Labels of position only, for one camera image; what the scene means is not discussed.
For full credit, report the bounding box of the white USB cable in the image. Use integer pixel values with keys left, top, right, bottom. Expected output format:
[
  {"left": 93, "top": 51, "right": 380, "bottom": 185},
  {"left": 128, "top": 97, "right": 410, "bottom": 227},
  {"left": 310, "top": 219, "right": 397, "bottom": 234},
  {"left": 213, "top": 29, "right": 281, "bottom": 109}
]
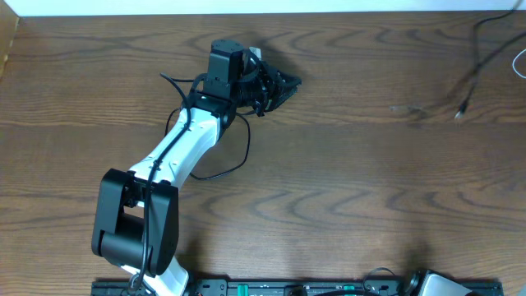
[{"left": 511, "top": 48, "right": 526, "bottom": 79}]

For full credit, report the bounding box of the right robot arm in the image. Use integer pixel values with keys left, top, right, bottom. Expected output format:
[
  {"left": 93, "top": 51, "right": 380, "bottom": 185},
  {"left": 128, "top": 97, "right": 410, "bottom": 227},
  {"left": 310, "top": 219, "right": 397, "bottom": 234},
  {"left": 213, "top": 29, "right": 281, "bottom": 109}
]
[{"left": 403, "top": 270, "right": 473, "bottom": 296}]

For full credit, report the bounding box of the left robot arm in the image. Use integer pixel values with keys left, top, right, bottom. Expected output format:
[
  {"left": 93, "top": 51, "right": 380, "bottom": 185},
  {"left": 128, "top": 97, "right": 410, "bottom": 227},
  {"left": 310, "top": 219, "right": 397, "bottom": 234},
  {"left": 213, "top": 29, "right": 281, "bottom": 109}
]
[{"left": 91, "top": 39, "right": 302, "bottom": 295}]

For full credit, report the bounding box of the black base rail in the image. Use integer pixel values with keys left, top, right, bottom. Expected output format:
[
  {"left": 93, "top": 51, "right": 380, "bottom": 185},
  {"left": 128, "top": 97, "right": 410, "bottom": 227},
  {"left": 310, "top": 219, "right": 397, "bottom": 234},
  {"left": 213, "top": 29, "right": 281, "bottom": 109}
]
[{"left": 90, "top": 268, "right": 504, "bottom": 296}]

